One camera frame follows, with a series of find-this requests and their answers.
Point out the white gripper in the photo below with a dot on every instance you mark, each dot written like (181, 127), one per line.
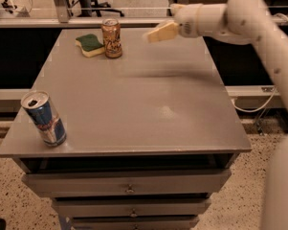
(188, 21)

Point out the orange soda can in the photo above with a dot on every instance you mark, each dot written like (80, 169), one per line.
(111, 32)

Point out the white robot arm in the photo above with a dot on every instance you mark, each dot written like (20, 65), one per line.
(244, 22)

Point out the green and yellow sponge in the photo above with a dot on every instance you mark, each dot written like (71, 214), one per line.
(89, 45)

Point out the blue energy drink can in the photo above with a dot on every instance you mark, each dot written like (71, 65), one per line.
(38, 105)

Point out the grey drawer cabinet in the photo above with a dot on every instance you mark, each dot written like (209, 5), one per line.
(158, 107)

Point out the middle grey drawer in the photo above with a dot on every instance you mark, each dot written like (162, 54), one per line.
(132, 207)

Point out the grey drawer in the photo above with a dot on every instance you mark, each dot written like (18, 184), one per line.
(140, 223)
(137, 183)
(132, 207)

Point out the top grey drawer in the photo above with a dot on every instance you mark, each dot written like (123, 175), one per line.
(137, 183)

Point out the bottom grey drawer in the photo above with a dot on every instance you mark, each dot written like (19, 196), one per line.
(140, 223)

